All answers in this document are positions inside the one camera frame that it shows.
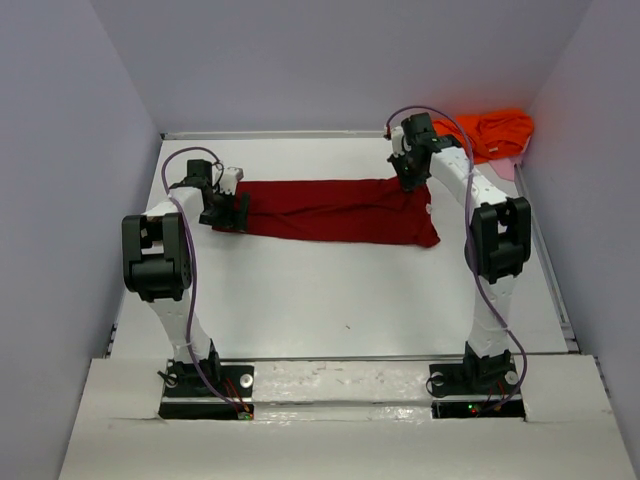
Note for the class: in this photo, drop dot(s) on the orange t shirt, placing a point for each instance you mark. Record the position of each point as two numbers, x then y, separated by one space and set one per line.
491 136

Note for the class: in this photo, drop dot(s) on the dark red t shirt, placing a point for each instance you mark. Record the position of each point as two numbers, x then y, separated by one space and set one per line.
373 211

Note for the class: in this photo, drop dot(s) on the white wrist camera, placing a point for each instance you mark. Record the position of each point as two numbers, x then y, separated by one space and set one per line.
399 143
227 180

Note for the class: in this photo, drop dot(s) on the pink t shirt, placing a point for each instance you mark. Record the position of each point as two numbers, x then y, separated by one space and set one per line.
505 168

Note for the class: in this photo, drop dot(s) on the white cardboard front cover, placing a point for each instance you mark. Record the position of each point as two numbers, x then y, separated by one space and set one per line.
347 420

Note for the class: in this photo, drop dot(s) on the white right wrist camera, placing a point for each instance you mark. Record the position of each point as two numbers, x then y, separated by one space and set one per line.
399 143

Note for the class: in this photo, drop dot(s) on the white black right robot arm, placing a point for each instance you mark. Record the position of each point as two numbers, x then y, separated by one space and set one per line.
498 244

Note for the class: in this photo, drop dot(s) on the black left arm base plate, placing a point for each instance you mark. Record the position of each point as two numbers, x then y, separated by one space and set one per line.
188 398

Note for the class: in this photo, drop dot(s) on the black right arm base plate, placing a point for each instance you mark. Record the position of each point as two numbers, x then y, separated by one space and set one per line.
455 395

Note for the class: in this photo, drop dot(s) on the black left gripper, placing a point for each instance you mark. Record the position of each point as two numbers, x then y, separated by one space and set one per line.
228 212

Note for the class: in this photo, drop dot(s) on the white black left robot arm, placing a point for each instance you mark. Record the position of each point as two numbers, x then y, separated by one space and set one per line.
159 261

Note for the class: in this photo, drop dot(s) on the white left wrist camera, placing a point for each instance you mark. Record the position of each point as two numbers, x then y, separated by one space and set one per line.
227 180

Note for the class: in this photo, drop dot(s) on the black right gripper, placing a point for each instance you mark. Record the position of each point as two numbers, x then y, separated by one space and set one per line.
410 170

